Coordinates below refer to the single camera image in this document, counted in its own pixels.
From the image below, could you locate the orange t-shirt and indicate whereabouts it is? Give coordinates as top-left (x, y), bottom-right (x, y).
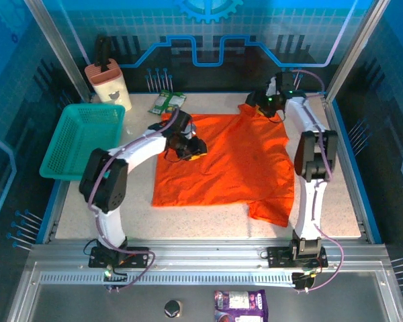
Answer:
top-left (150, 103), bottom-right (296, 229)

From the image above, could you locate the green snack packet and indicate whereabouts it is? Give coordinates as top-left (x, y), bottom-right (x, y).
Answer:
top-left (148, 89), bottom-right (187, 117)

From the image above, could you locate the cream knife block pink lid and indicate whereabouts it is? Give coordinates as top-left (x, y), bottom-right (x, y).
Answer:
top-left (84, 58), bottom-right (132, 111)

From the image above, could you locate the teal plastic basket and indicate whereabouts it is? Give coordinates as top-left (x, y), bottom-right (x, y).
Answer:
top-left (39, 103), bottom-right (126, 182)

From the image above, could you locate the black round knob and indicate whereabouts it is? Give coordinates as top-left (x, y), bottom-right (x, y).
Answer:
top-left (163, 299), bottom-right (183, 319)

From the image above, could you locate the purple snack packet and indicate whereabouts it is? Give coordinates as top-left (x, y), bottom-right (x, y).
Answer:
top-left (214, 289), bottom-right (269, 322)

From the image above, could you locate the aluminium base frame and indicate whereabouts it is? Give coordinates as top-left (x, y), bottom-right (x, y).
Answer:
top-left (6, 238), bottom-right (403, 322)

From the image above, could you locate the aluminium corner post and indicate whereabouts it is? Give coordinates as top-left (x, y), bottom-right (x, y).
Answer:
top-left (324, 0), bottom-right (391, 101)
top-left (24, 0), bottom-right (92, 102)

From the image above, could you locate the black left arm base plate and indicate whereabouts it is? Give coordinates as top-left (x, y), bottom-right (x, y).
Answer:
top-left (88, 246), bottom-right (150, 269)

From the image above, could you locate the slotted grey cable duct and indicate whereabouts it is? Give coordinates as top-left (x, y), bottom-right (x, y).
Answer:
top-left (39, 272), bottom-right (296, 286)

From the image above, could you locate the black knife handle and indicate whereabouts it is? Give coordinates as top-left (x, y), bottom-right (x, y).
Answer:
top-left (93, 35), bottom-right (112, 73)

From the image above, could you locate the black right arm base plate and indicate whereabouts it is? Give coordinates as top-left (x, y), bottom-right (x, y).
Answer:
top-left (267, 246), bottom-right (329, 269)

